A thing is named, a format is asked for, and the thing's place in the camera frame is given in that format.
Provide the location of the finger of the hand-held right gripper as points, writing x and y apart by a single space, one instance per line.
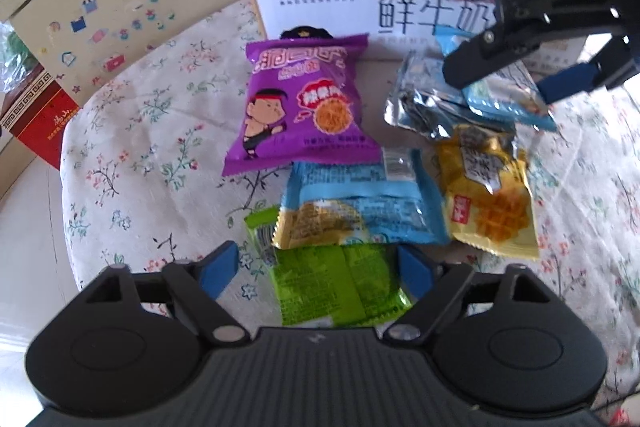
475 59
565 84

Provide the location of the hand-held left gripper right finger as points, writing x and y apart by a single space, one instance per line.
415 272

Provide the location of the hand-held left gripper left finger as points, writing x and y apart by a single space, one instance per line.
220 269

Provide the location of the silver foil snack packet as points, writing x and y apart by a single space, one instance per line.
425 102

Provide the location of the red gift box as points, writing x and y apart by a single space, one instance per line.
40 122

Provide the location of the green snack packet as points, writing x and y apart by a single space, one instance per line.
320 287

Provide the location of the purple snack packet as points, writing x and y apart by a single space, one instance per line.
290 117

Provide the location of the floral tablecloth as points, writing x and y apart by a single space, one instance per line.
150 132

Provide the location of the yellow snack packet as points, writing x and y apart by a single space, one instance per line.
480 207

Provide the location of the clear plastic bag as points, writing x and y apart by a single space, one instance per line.
15 62

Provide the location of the light blue snack packet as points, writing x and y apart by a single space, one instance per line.
360 202
505 102

